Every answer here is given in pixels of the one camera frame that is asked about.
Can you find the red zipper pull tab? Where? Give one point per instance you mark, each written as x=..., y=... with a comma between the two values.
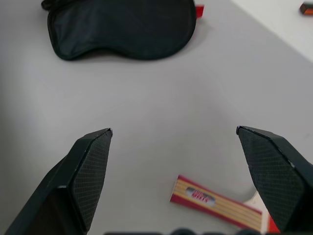
x=200, y=11

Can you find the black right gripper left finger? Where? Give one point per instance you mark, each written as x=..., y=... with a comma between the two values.
x=73, y=186

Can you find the black sleep mask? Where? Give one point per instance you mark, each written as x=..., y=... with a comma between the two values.
x=122, y=27

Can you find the orange and black object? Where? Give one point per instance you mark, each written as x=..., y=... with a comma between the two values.
x=306, y=8

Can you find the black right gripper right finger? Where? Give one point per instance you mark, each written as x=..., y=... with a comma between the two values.
x=276, y=176

